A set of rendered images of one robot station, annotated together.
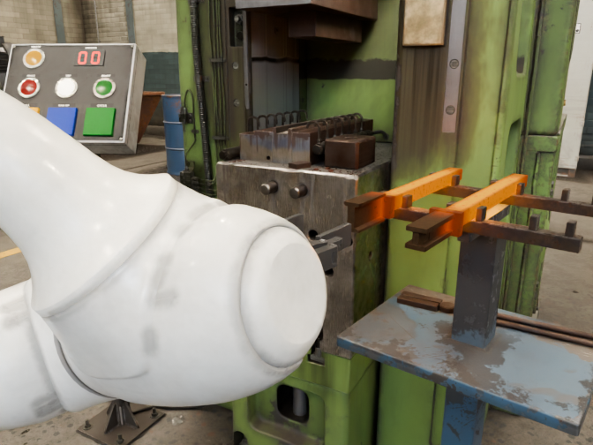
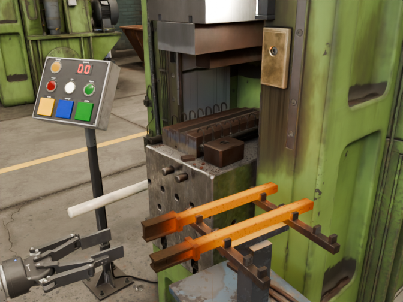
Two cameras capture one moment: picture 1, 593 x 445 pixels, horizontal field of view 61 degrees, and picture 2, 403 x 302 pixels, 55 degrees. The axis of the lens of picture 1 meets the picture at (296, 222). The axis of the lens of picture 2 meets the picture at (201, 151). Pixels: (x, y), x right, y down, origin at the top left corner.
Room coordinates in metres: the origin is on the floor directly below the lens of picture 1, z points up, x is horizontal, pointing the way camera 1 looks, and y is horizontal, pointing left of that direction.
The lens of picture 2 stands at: (0.02, -0.47, 1.44)
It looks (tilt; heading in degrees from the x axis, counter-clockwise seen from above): 22 degrees down; 20
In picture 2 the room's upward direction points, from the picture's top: straight up
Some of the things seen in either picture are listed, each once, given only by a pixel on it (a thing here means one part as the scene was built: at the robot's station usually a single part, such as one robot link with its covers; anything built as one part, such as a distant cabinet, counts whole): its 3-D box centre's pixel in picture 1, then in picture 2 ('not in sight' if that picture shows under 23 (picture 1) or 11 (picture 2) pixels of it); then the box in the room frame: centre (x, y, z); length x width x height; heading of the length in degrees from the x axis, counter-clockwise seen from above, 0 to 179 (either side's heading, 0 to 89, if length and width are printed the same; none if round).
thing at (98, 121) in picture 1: (100, 122); (84, 111); (1.29, 0.50, 1.01); 0.07 x 0.05 x 0.07; 86
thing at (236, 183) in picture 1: (329, 229); (229, 190); (1.40, -0.10, 0.69); 0.56 x 0.38 x 0.45; 151
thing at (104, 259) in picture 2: (334, 249); (98, 265); (0.56, -0.05, 0.93); 0.05 x 0.03 x 0.01; 143
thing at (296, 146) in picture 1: (311, 136); (219, 127); (1.41, -0.04, 0.96); 0.42 x 0.20 x 0.09; 151
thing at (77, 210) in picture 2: not in sight; (116, 196); (1.32, 0.40, 0.62); 0.44 x 0.05 x 0.05; 151
